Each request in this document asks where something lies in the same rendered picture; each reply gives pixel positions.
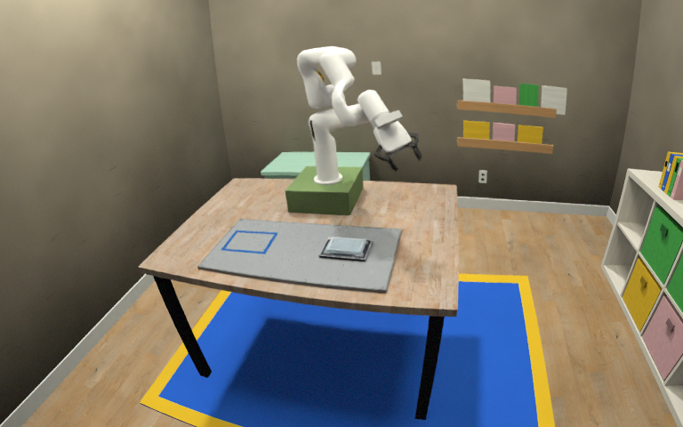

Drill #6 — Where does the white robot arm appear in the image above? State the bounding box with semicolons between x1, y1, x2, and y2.
297;46;402;185

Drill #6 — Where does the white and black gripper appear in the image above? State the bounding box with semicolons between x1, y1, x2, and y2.
374;121;422;172

